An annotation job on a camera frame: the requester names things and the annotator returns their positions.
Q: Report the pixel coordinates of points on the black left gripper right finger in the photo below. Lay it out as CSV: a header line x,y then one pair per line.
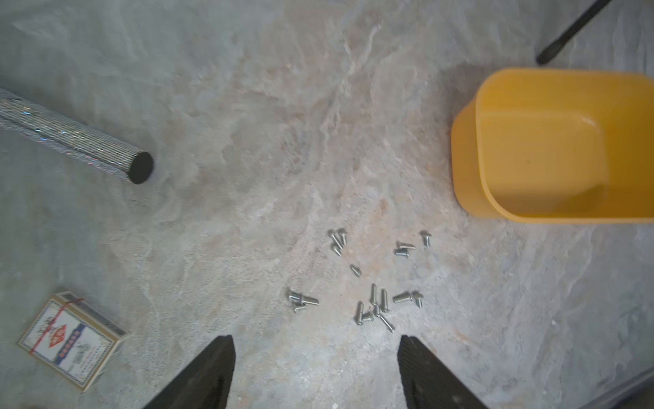
x,y
428,383

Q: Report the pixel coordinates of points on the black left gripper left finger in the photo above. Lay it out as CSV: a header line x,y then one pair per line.
x,y
205,382

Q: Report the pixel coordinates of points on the yellow plastic storage box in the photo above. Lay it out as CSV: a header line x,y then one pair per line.
x,y
556,146

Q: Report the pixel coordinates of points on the playing card box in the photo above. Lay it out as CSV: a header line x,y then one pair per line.
x,y
75,339

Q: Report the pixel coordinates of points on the glittery silver tube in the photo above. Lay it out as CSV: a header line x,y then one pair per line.
x,y
74,139

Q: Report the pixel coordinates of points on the black music stand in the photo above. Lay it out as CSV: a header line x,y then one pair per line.
x,y
554,48

